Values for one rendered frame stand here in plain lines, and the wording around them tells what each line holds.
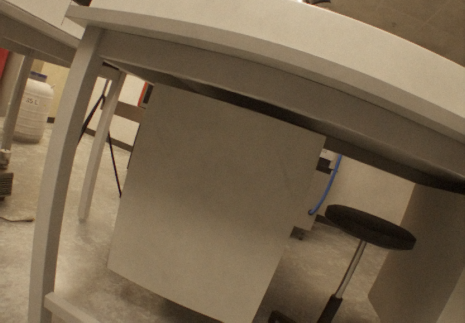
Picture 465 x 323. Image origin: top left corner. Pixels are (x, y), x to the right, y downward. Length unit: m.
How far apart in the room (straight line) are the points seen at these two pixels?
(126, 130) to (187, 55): 3.92
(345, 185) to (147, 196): 3.30
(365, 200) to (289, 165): 3.32
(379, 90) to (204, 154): 0.48
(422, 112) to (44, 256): 0.86
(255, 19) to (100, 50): 0.34
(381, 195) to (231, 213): 3.45
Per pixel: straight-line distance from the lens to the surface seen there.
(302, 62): 0.46
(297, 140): 0.73
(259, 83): 0.50
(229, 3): 0.53
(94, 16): 0.63
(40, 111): 3.19
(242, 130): 0.74
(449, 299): 1.03
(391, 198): 4.15
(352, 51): 0.49
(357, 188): 3.95
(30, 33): 1.11
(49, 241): 0.76
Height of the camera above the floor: 0.74
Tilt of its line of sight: 3 degrees down
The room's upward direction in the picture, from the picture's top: 19 degrees clockwise
